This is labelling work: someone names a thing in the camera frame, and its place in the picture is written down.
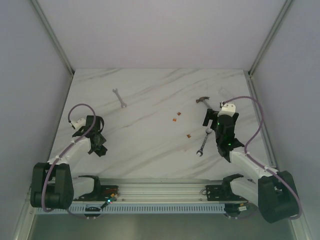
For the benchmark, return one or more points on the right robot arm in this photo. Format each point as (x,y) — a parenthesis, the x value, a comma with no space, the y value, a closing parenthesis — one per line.
(272,191)

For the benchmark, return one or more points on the small silver wrench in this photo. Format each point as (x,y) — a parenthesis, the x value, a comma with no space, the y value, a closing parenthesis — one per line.
(122,103)

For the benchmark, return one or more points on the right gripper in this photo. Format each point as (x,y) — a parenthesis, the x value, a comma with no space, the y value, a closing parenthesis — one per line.
(210,115)

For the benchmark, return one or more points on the right aluminium frame post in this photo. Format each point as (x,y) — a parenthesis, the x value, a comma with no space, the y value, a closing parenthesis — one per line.
(271,35)

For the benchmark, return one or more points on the black handled claw hammer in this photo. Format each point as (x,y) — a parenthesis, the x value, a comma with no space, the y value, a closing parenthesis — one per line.
(203,100)

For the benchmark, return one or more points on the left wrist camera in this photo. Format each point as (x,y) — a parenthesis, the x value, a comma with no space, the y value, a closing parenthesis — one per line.
(76,125)

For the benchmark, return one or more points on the clear plastic fuse box cover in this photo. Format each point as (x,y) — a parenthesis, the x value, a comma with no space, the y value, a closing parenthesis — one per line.
(225,94)

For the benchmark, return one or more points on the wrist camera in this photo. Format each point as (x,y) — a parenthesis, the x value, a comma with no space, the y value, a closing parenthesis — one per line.
(227,108)
(76,125)

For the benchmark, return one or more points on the aluminium frame post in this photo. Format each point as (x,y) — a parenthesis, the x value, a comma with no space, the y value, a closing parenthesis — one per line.
(52,36)
(271,35)

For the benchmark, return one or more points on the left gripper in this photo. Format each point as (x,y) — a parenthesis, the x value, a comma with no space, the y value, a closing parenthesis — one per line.
(97,146)

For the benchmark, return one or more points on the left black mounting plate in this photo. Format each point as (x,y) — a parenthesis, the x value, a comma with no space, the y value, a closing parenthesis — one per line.
(107,191)

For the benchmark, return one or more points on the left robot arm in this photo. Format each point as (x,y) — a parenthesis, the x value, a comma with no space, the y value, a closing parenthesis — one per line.
(59,181)

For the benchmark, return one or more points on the left aluminium frame post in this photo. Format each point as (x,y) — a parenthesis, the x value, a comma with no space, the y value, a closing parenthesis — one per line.
(52,36)

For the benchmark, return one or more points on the silver combination wrench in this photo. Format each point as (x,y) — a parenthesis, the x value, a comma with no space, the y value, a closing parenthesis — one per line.
(208,131)

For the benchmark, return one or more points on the black mounting plate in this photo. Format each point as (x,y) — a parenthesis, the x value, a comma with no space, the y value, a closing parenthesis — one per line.
(107,191)
(215,193)

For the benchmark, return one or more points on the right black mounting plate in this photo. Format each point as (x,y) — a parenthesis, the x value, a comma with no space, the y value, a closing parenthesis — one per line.
(215,193)

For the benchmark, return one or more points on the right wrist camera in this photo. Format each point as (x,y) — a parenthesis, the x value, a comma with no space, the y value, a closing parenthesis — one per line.
(227,108)

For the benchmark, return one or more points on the slotted cable duct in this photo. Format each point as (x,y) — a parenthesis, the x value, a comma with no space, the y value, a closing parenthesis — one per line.
(148,208)

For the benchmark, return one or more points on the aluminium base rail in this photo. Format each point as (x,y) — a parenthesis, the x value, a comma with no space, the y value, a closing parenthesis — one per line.
(139,191)

